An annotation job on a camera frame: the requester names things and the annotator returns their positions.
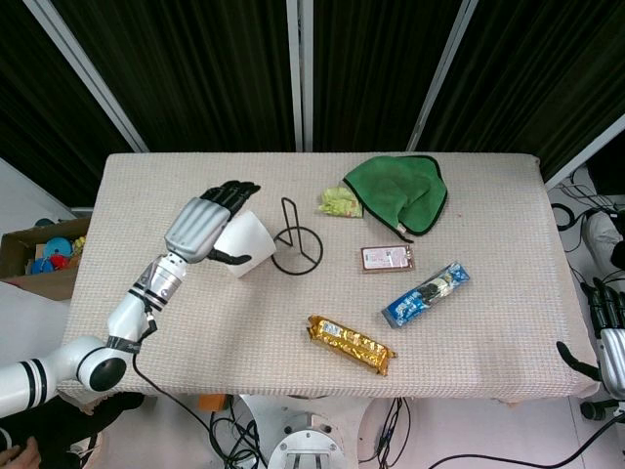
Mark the blue cookie pack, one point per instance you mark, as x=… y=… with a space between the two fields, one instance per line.
x=420 y=298

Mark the light green snack packet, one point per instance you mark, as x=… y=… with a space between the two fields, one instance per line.
x=337 y=202

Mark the green microfibre cloth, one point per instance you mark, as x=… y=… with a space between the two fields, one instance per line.
x=390 y=190

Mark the beige waffle tablecloth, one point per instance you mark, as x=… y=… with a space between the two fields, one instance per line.
x=195 y=332

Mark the red flat carton box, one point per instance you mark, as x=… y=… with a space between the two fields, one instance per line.
x=388 y=259

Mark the white silver robot base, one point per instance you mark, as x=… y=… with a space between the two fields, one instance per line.
x=307 y=444

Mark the brown cardboard box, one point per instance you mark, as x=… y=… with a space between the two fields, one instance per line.
x=44 y=288

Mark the gold foil cracker pack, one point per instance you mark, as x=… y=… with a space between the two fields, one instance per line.
x=351 y=344

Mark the black curtain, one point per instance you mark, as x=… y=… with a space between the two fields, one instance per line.
x=195 y=73

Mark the blue toy disc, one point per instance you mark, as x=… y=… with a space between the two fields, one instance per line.
x=59 y=245

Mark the person in black clothes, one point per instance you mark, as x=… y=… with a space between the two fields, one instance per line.
x=73 y=425

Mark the white frame post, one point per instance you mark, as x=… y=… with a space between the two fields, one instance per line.
x=586 y=156
x=442 y=73
x=299 y=73
x=87 y=73

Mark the yellow toy piece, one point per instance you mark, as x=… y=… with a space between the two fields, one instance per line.
x=79 y=243

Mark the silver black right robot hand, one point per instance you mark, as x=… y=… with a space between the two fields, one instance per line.
x=612 y=352

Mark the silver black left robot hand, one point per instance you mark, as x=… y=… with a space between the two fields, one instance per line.
x=195 y=229

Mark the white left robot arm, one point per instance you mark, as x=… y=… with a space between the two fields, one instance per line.
x=122 y=317

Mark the white paper towel roll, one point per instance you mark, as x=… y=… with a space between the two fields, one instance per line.
x=249 y=239

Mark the white plastic object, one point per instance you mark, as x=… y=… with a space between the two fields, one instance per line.
x=603 y=239

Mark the red toy piece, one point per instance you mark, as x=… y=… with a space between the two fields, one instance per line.
x=58 y=262

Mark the orange box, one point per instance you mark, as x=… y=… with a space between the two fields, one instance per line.
x=212 y=403

